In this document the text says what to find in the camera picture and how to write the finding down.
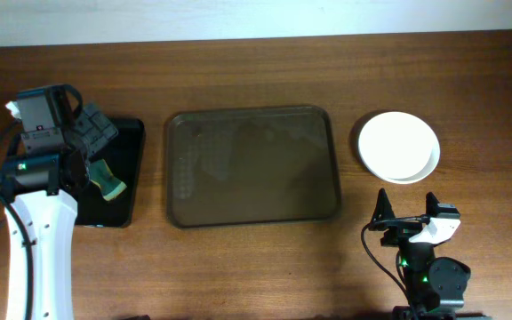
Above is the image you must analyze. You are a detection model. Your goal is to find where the black rectangular tray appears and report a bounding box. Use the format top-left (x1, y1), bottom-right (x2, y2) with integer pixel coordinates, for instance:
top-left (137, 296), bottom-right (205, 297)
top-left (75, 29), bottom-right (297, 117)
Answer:
top-left (76, 118), bottom-right (146, 228)

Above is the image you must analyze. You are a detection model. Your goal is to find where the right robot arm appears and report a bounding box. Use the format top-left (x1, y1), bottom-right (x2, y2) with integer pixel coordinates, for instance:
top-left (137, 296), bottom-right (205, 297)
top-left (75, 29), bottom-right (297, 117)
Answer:
top-left (361, 188), bottom-right (471, 319)

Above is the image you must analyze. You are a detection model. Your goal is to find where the green yellow sponge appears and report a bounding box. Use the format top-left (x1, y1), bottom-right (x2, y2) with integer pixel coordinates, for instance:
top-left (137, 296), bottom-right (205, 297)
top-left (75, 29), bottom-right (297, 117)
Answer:
top-left (89, 159), bottom-right (127, 202)

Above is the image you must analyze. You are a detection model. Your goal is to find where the white plate top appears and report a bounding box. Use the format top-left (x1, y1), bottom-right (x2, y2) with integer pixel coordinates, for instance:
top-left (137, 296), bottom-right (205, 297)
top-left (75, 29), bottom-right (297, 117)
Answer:
top-left (357, 111), bottom-right (441, 184)

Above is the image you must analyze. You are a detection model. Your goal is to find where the brown serving tray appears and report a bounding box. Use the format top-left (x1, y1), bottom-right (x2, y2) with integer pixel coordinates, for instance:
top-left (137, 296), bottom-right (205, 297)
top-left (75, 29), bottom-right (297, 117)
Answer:
top-left (164, 105), bottom-right (342, 229)

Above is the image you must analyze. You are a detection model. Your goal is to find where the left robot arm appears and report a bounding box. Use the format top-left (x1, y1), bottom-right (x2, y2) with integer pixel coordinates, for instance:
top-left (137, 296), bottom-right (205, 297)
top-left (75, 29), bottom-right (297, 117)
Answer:
top-left (0, 84), bottom-right (126, 320)

